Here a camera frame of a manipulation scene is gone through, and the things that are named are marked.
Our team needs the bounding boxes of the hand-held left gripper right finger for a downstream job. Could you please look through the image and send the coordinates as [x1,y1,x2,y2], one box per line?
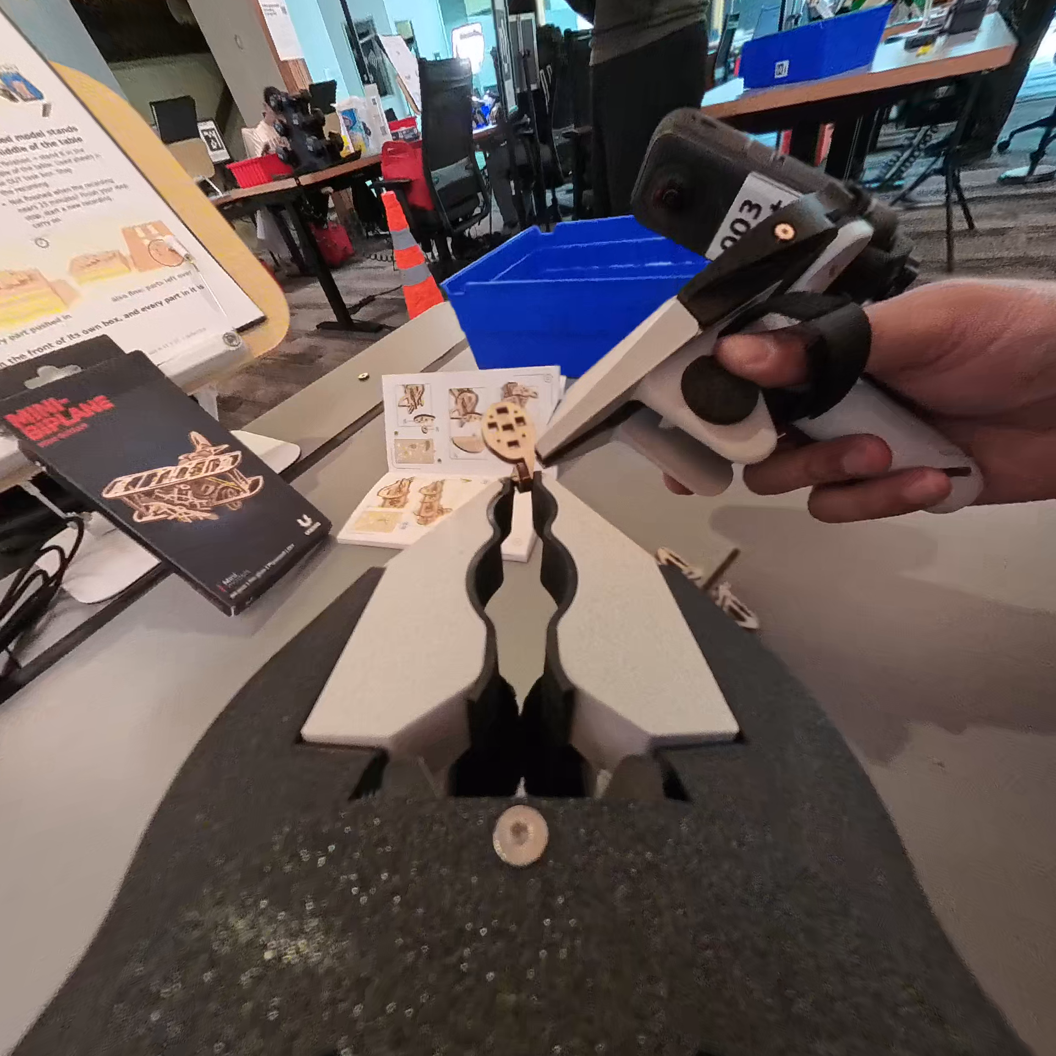
[530,478,741,797]

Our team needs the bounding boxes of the blue plastic bin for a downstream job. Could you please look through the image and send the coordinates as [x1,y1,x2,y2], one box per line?
[441,216,711,389]

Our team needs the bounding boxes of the red box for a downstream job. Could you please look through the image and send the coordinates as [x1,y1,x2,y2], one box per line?
[227,155,295,189]

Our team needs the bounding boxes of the plywood board with printed sheet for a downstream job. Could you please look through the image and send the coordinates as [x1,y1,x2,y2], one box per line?
[0,0,292,397]

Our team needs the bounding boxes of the black cable tangle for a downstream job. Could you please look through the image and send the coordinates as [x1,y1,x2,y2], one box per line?
[0,515,87,686]

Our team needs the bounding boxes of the wooden mechanical model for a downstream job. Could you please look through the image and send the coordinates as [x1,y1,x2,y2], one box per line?
[656,546,762,634]

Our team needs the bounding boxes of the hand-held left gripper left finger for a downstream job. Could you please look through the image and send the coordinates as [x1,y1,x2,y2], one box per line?
[301,480,516,797]

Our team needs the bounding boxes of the orange traffic cone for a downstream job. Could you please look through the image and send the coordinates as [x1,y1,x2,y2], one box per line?
[381,191,447,321]

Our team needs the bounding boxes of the red office chair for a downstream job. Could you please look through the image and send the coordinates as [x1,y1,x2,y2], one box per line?
[379,140,434,211]

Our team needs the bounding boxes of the black model kit box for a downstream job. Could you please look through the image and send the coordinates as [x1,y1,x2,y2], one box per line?
[0,350,333,617]

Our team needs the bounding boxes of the long wooden table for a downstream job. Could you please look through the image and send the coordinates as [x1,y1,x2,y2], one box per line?
[701,12,1020,178]

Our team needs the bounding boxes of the person's right hand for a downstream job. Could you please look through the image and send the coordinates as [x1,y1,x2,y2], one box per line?
[664,279,1056,525]

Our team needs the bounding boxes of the oval wooden disc part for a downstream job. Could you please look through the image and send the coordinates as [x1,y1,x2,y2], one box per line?
[481,400,547,490]

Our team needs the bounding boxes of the white instruction booklet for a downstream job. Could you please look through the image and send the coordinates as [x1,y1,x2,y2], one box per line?
[337,365,566,564]

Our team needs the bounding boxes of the dark wooden desk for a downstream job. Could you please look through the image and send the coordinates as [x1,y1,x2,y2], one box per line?
[210,152,389,333]

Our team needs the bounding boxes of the black office chair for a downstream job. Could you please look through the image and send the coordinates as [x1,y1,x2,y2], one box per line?
[416,56,496,257]

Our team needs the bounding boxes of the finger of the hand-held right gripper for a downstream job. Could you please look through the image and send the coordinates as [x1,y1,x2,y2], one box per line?
[535,295,719,467]

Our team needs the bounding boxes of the blue storage tote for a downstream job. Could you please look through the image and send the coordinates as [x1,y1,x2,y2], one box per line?
[741,4,894,89]

